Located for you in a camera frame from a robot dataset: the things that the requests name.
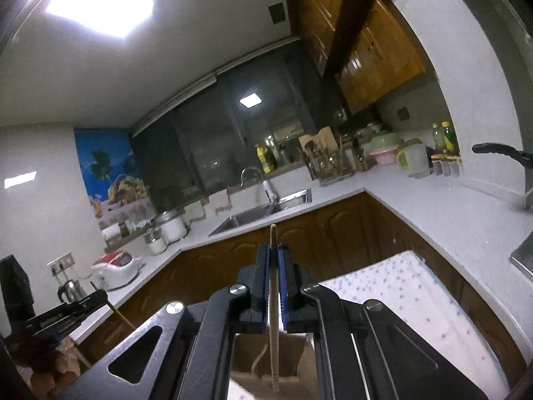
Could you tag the wooden chopstick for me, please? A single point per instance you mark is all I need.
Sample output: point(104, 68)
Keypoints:
point(123, 317)
point(273, 350)

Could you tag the metal utensil drying rack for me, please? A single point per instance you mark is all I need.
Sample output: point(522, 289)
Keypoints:
point(331, 171)

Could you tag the wooden utensil holder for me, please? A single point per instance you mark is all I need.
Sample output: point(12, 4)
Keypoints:
point(293, 358)

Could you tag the dotted white tablecloth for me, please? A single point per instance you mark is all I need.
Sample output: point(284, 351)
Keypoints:
point(416, 300)

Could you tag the white paper roll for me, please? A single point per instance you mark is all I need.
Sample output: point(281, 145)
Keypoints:
point(111, 235)

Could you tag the pale bottle with yellow cap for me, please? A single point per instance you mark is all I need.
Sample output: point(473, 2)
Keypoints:
point(437, 139)

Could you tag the dark kitchen window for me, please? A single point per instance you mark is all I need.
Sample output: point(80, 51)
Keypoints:
point(200, 141)

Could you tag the ceiling light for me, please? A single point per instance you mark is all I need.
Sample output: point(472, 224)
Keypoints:
point(95, 0)

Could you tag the steel sink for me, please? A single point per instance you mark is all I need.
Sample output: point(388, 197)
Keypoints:
point(245, 221)

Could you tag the white dish cloth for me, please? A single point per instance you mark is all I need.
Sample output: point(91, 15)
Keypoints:
point(219, 201)
point(195, 211)

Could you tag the wooden knife block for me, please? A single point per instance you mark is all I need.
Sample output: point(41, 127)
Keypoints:
point(360, 156)

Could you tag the wooden wall cabinets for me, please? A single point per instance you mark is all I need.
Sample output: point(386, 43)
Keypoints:
point(374, 62)

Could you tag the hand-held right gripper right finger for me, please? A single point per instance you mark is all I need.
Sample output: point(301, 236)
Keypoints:
point(284, 287)

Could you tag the green colander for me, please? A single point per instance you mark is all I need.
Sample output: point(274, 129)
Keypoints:
point(385, 142)

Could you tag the beach fruit wall poster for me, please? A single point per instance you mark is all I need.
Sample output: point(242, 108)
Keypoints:
point(108, 166)

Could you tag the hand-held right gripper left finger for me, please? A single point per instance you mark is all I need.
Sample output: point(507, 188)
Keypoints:
point(265, 287)

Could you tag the wall power socket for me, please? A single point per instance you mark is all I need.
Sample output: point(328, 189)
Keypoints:
point(61, 263)

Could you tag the steel electric kettle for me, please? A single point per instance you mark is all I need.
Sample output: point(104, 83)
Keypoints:
point(71, 292)

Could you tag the yellow oil bottle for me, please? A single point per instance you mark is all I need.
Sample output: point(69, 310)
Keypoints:
point(265, 159)

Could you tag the dark square wall plate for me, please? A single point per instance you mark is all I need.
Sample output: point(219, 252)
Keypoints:
point(277, 13)
point(404, 114)

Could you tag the white pot with steel lid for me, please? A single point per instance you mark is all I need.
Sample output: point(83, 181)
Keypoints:
point(174, 229)

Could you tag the spice jar set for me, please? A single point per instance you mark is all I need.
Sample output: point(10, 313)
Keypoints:
point(446, 167)

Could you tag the wooden cutting board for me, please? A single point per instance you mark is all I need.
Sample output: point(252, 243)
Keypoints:
point(320, 139)

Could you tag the green bottle with yellow cap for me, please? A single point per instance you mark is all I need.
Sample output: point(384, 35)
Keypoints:
point(449, 139)

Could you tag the person's left hand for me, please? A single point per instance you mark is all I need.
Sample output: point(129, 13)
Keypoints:
point(58, 366)

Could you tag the chrome faucet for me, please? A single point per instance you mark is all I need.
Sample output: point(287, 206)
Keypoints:
point(270, 191)

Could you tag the glass jar with white contents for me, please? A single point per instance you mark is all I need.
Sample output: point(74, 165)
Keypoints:
point(155, 243)

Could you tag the wooden base cabinets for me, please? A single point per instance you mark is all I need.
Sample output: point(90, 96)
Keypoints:
point(333, 225)

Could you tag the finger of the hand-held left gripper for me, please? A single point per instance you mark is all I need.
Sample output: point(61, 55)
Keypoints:
point(54, 324)
point(83, 301)

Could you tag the red and white rice cooker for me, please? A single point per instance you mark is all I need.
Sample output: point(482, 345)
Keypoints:
point(118, 273)

